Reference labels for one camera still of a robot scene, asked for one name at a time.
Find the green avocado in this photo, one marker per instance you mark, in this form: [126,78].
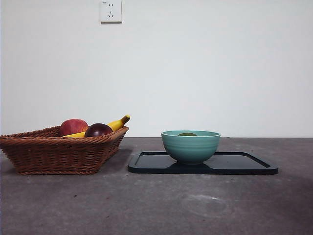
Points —
[187,134]

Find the teal ribbed bowl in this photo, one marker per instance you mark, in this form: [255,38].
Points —
[190,149]

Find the yellow banana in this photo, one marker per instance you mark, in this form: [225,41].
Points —
[116,123]

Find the dark purple round fruit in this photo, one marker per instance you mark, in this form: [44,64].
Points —
[97,130]

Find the red peach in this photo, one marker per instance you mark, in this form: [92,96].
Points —
[73,126]

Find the black rectangular tray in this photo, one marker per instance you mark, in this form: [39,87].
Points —
[233,164]

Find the brown wicker basket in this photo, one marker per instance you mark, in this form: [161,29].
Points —
[57,154]

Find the white wall socket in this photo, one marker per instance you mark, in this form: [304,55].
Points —
[111,12]

